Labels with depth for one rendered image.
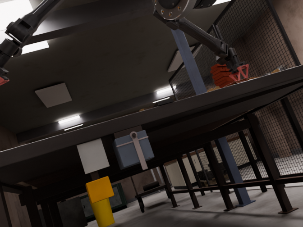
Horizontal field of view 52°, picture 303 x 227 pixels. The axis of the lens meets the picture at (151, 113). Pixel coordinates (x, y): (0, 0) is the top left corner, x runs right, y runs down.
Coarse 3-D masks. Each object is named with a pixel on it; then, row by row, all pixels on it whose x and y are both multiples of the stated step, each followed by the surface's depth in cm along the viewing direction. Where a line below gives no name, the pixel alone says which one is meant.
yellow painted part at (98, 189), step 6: (90, 174) 125; (96, 174) 124; (96, 180) 120; (102, 180) 121; (108, 180) 121; (90, 186) 119; (96, 186) 120; (102, 186) 120; (108, 186) 121; (90, 192) 118; (96, 192) 119; (102, 192) 119; (108, 192) 120; (90, 198) 118; (96, 198) 118; (102, 198) 119
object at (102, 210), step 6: (108, 198) 640; (96, 204) 620; (102, 204) 621; (108, 204) 630; (96, 210) 620; (102, 210) 618; (108, 210) 624; (96, 216) 621; (102, 216) 616; (108, 216) 620; (102, 222) 615; (108, 222) 616; (114, 222) 629
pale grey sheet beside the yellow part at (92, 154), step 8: (80, 144) 125; (88, 144) 126; (96, 144) 126; (80, 152) 124; (88, 152) 125; (96, 152) 126; (104, 152) 126; (88, 160) 124; (96, 160) 125; (104, 160) 125; (88, 168) 123; (96, 168) 124
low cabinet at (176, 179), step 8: (232, 144) 838; (240, 144) 841; (248, 144) 844; (192, 152) 816; (200, 152) 823; (216, 152) 827; (232, 152) 833; (240, 152) 836; (176, 160) 806; (184, 160) 812; (240, 160) 830; (248, 160) 833; (168, 168) 940; (176, 168) 835; (200, 168) 812; (208, 168) 814; (240, 168) 831; (176, 176) 864; (192, 176) 804; (176, 184) 897; (184, 184) 801; (192, 184) 805
